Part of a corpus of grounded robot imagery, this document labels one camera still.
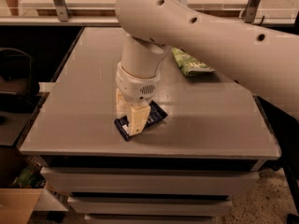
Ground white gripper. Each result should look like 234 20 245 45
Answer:
116 63 161 136

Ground blue rxbar blueberry wrapper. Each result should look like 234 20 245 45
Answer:
114 101 167 141

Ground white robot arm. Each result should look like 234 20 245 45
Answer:
115 0 299 134

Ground green chip bag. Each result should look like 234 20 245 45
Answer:
171 48 214 77

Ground grey drawer cabinet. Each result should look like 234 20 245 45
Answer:
21 28 279 224

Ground black chair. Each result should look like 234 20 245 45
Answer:
0 48 39 113

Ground green items in box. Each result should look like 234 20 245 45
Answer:
10 166 46 189

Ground cardboard box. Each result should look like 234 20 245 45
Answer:
0 147 42 224

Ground left metal bracket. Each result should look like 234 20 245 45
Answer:
53 0 69 21

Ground metal bracket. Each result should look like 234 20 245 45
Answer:
241 0 261 23
53 0 69 21

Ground right metal bracket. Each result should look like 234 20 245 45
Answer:
241 0 261 23

